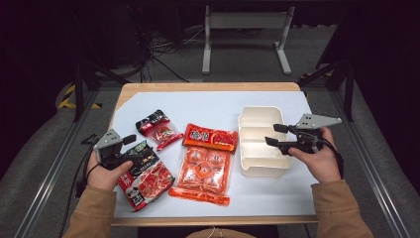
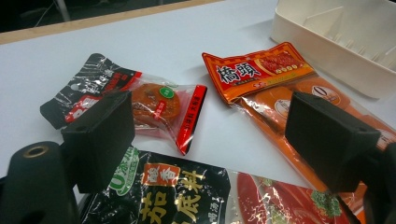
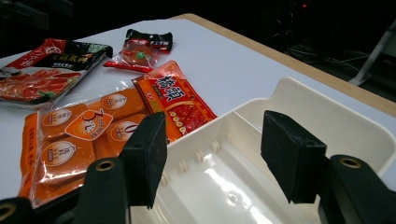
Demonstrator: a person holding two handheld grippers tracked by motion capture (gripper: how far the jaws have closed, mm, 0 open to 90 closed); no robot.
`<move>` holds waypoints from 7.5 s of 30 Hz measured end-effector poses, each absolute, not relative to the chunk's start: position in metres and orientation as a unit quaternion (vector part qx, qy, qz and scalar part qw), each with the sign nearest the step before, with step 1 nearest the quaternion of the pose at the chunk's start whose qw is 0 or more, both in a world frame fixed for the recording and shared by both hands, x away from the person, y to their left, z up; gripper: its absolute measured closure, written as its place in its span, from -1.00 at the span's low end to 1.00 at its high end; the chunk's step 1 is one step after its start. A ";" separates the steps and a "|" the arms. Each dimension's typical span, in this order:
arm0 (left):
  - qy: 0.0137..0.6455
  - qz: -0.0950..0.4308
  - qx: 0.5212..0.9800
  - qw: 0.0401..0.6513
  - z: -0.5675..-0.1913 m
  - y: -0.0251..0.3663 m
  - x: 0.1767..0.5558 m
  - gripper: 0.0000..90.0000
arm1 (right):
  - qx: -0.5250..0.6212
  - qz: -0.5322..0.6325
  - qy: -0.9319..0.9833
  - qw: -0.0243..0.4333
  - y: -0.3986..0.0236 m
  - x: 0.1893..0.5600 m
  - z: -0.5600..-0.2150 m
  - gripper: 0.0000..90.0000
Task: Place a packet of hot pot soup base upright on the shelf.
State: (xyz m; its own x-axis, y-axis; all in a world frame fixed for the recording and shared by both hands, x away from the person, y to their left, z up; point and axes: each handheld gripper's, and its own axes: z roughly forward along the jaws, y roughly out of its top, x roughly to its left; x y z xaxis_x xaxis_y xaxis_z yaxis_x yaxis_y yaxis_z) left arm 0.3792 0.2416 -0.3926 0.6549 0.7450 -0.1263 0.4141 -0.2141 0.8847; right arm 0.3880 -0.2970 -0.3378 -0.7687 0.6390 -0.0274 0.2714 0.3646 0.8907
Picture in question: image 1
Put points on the person's left hand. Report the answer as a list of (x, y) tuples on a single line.
[(104, 178)]

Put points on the large black and red packet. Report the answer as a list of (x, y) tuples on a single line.
[(150, 185)]

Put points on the white table sheet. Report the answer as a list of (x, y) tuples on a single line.
[(204, 105)]

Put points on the person's right hand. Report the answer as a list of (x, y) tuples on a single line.
[(322, 165)]

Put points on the grey metal stand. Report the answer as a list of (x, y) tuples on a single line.
[(247, 20)]

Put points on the yellow and black floor tape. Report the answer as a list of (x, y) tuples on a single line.
[(67, 99)]

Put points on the aluminium floor rail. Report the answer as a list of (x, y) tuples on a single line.
[(49, 185), (373, 172)]

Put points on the person's torso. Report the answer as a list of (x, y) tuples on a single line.
[(228, 234)]

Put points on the small black and red packet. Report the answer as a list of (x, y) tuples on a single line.
[(161, 130)]

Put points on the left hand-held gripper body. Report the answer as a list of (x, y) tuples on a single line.
[(110, 140)]

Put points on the white divided lunch box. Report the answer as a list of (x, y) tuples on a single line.
[(257, 155)]

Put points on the black metal frame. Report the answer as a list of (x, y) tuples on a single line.
[(78, 92), (348, 95)]

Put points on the orange seasoning packet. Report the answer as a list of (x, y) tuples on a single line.
[(204, 165)]

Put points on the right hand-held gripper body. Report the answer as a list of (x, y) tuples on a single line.
[(312, 123)]

